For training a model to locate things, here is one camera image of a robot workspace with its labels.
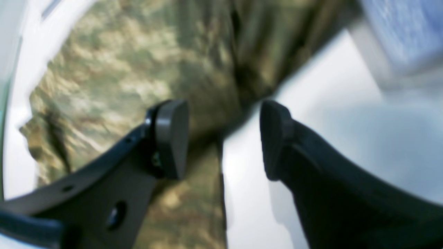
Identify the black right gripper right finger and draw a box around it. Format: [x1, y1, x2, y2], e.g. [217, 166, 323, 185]
[260, 100, 443, 249]

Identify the clear plastic storage box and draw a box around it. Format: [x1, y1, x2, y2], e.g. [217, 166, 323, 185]
[349, 0, 443, 91]

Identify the camouflage t-shirt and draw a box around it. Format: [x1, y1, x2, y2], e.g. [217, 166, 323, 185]
[20, 0, 350, 249]

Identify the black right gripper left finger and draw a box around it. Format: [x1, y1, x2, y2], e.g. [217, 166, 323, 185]
[1, 100, 189, 249]

